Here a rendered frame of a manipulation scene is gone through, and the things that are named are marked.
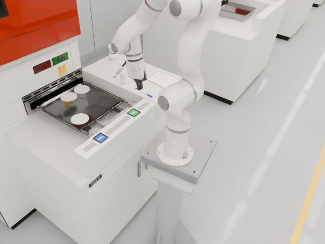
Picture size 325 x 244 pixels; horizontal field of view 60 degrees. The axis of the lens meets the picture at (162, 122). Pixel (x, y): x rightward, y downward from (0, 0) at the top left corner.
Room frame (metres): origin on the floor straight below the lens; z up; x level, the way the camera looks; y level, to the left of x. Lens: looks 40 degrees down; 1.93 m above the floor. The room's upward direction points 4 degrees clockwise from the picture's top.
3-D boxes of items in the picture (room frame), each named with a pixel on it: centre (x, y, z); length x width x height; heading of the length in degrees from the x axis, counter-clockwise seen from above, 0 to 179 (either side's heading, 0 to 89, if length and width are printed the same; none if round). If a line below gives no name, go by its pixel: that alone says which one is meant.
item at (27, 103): (1.48, 0.69, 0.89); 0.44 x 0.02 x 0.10; 148
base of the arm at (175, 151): (1.04, -0.08, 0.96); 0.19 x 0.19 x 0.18
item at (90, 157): (1.13, 0.23, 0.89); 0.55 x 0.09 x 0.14; 148
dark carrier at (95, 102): (1.38, 0.50, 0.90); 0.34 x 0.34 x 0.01; 58
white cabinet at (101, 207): (1.39, 0.37, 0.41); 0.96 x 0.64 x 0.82; 148
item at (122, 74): (1.53, 0.28, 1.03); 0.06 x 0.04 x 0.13; 58
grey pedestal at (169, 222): (1.00, -0.17, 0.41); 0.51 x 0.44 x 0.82; 66
